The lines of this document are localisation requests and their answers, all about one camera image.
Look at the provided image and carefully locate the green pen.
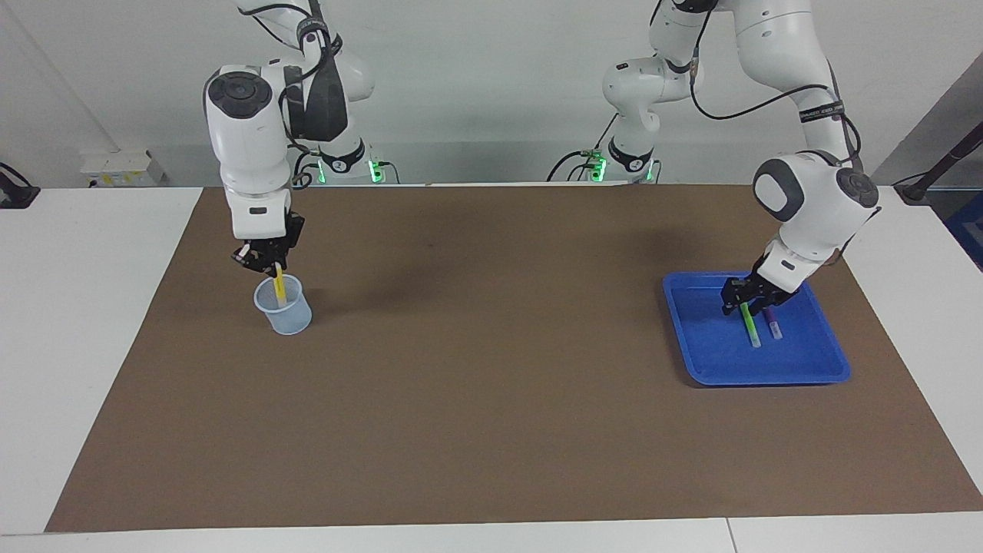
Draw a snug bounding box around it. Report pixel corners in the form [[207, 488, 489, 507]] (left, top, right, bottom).
[[739, 302, 763, 349]]

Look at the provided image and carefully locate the pale blue mesh pen cup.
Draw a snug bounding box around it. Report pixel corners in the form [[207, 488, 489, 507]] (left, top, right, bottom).
[[253, 274, 313, 336]]

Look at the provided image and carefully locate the blue plastic tray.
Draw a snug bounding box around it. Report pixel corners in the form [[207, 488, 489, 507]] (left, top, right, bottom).
[[662, 270, 852, 386]]

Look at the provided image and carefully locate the black stand leg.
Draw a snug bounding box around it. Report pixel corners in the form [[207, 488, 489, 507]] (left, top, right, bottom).
[[893, 123, 983, 204]]

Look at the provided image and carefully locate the blue box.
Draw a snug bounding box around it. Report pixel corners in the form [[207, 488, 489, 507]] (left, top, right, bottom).
[[946, 192, 983, 271]]

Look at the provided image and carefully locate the brown table mat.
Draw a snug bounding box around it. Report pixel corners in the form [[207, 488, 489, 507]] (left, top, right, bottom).
[[45, 183, 983, 533]]

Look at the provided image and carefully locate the black table clamp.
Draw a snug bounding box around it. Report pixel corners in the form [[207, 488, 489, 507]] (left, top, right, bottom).
[[0, 163, 41, 210]]

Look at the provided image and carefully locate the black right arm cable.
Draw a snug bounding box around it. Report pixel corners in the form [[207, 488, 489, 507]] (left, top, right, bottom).
[[238, 0, 343, 189]]

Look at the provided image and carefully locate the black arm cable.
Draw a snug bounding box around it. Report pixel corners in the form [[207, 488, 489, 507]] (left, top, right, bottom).
[[238, 0, 343, 189], [689, 38, 884, 262]]

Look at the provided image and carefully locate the white wall outlet box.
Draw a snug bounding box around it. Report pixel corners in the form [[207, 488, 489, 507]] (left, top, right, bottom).
[[81, 150, 166, 187]]

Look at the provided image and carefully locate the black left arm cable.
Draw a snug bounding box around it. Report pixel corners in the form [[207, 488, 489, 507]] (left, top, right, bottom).
[[689, 38, 884, 262]]

